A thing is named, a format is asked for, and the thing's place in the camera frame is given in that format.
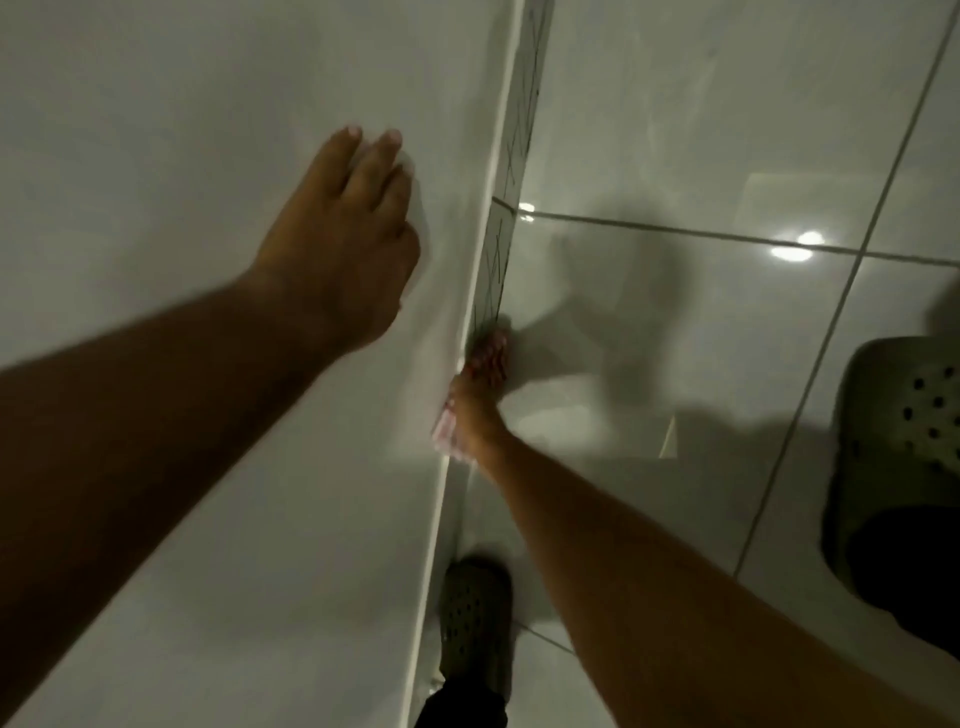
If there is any person's left forearm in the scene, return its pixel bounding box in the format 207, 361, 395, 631
0, 270, 340, 711

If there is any person's right hand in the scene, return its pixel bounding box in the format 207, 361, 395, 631
445, 328, 513, 460

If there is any green perforated clog shoe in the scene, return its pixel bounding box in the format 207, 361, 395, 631
437, 558, 516, 702
820, 336, 960, 606

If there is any person's left hand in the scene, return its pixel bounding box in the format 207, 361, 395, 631
246, 124, 422, 358

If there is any grey patterned baseboard tile strip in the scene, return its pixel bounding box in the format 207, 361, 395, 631
465, 0, 558, 348

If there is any black trouser leg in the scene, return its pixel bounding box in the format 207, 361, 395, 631
847, 507, 960, 663
414, 675, 511, 728

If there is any person's right forearm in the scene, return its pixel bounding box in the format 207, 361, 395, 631
466, 424, 960, 728

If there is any pink white cleaning cloth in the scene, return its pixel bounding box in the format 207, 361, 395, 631
430, 396, 478, 471

